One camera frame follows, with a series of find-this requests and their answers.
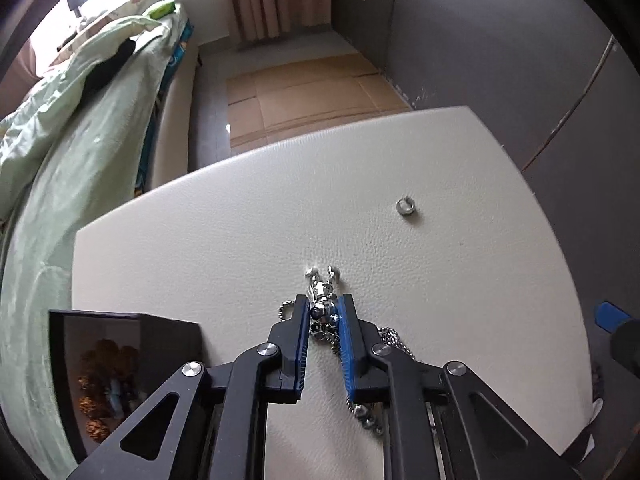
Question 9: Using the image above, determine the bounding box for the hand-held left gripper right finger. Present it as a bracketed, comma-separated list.
[337, 294, 581, 480]

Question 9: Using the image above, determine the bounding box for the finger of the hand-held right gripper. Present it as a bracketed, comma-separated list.
[595, 301, 633, 333]

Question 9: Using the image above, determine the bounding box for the flat cardboard sheet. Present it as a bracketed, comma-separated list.
[224, 51, 412, 150]

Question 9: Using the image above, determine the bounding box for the cartoon printed mattress side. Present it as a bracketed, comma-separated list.
[132, 10, 195, 192]

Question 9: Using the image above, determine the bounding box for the white leather ottoman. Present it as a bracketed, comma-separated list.
[72, 105, 604, 480]

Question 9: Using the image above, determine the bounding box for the grey wardrobe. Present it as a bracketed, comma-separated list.
[330, 0, 640, 311]

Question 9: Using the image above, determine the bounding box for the pile of beaded bracelets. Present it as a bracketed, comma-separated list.
[75, 338, 147, 442]

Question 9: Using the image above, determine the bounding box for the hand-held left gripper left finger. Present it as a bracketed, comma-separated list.
[65, 294, 311, 480]

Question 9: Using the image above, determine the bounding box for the black jewelry box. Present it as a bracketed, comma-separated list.
[48, 310, 206, 466]

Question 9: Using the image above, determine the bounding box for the bed with green sheet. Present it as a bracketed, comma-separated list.
[0, 35, 182, 461]

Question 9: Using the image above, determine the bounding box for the green duvet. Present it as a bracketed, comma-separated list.
[0, 15, 177, 217]

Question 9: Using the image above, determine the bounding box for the black cloth item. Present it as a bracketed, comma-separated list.
[84, 39, 139, 95]

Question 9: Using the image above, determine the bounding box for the silver pendant necklace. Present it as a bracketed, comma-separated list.
[277, 263, 417, 436]

